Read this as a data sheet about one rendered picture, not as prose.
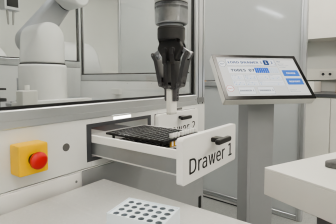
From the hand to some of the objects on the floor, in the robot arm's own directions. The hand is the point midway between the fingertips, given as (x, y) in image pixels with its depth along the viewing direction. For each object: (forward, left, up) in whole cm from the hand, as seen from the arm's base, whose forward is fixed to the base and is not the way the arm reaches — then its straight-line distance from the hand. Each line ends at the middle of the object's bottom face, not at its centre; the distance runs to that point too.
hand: (171, 101), depth 80 cm
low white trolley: (-23, +30, -100) cm, 107 cm away
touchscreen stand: (+50, -82, -100) cm, 138 cm away
